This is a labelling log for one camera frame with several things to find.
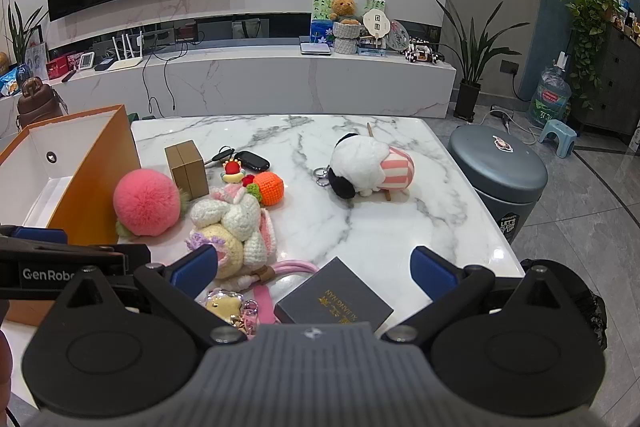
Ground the patterned round fan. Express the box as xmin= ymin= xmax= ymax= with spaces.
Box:
xmin=387 ymin=21 xmax=412 ymax=50

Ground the white wifi router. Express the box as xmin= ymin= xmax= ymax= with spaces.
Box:
xmin=109 ymin=33 xmax=146 ymax=72

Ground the trailing ivy plant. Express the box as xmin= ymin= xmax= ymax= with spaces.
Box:
xmin=556 ymin=0 xmax=623 ymax=110

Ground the framed picture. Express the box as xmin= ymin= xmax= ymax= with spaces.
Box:
xmin=25 ymin=42 xmax=48 ymax=78

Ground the orange cardboard box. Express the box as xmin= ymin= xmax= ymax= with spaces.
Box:
xmin=0 ymin=105 xmax=142 ymax=327

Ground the green floral painting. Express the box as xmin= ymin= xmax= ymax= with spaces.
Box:
xmin=311 ymin=0 xmax=387 ymax=44

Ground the wooden stick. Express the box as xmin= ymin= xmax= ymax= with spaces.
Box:
xmin=366 ymin=123 xmax=396 ymax=204

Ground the white crochet bunny plush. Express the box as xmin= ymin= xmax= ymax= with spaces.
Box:
xmin=187 ymin=186 xmax=278 ymax=280

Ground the orange crochet tangerine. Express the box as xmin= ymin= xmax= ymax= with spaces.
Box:
xmin=246 ymin=172 xmax=286 ymax=206

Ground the brown water bottle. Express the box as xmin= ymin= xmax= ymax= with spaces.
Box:
xmin=16 ymin=76 xmax=68 ymax=128

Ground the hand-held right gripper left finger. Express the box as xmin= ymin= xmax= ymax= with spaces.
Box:
xmin=52 ymin=244 xmax=247 ymax=348

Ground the grey laptop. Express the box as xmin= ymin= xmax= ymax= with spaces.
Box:
xmin=299 ymin=36 xmax=333 ymax=56

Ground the red crochet strawberry charm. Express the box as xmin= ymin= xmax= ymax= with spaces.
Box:
xmin=221 ymin=159 xmax=257 ymax=186

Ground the black car key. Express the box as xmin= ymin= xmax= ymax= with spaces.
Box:
xmin=234 ymin=151 xmax=271 ymax=172

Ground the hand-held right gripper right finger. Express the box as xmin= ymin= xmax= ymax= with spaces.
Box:
xmin=382 ymin=245 xmax=578 ymax=348

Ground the panda plush pink striped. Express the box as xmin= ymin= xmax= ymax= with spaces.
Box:
xmin=314 ymin=133 xmax=416 ymax=200

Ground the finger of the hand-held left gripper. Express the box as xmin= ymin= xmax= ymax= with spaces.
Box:
xmin=0 ymin=223 xmax=69 ymax=249

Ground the long-leaf plant black pot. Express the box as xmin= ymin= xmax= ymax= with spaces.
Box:
xmin=435 ymin=0 xmax=531 ymax=122

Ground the blue snack bag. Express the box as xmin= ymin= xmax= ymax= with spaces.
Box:
xmin=0 ymin=69 xmax=21 ymax=98

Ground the pink strap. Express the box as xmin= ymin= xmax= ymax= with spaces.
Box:
xmin=240 ymin=259 xmax=321 ymax=324

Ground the dark grey gift box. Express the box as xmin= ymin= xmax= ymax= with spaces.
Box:
xmin=274 ymin=257 xmax=395 ymax=325

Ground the white round paper fan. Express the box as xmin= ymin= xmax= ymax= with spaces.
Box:
xmin=362 ymin=9 xmax=393 ymax=44

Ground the small brown cardboard box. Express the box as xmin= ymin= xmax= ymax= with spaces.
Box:
xmin=165 ymin=140 xmax=210 ymax=200

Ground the person's left forearm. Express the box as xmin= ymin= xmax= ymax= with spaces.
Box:
xmin=0 ymin=334 xmax=12 ymax=410

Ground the grey round trash bin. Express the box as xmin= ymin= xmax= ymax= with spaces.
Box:
xmin=447 ymin=125 xmax=549 ymax=245

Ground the pink fluffy peach plush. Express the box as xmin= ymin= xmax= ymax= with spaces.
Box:
xmin=113 ymin=168 xmax=190 ymax=240

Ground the blue plastic stool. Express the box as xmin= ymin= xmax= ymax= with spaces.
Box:
xmin=537 ymin=119 xmax=581 ymax=159

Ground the black hanging cable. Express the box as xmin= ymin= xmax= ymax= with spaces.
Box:
xmin=163 ymin=52 xmax=177 ymax=118
xmin=141 ymin=57 xmax=157 ymax=115

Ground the black white checkered toy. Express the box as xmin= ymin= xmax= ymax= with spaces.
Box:
xmin=406 ymin=39 xmax=445 ymax=65

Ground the brown teddy bear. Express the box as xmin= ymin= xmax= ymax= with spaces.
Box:
xmin=328 ymin=0 xmax=360 ymax=25

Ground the large water jug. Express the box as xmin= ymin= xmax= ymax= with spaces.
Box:
xmin=527 ymin=52 xmax=572 ymax=130

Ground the blue floral picture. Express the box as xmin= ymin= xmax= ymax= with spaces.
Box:
xmin=311 ymin=19 xmax=334 ymax=44

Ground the grey drawer cabinet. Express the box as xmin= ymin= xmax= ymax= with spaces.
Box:
xmin=575 ymin=19 xmax=640 ymax=138

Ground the white marble television console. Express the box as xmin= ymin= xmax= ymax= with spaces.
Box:
xmin=0 ymin=41 xmax=457 ymax=138

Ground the tall green leafy plant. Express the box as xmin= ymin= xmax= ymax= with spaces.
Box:
xmin=7 ymin=2 xmax=49 ymax=68

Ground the white marble desktop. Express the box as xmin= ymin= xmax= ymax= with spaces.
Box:
xmin=0 ymin=114 xmax=526 ymax=410

